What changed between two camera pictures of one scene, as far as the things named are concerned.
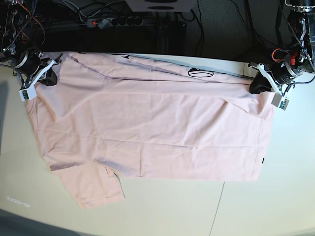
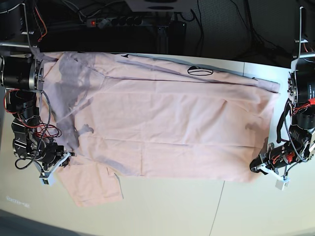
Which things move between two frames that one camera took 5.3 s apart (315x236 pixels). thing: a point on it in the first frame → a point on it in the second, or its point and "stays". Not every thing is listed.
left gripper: x=34 y=68 → x=49 y=156
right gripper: x=279 y=73 → x=275 y=159
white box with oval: x=157 y=6 stays
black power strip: x=102 y=22 stays
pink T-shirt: x=113 y=114 stays
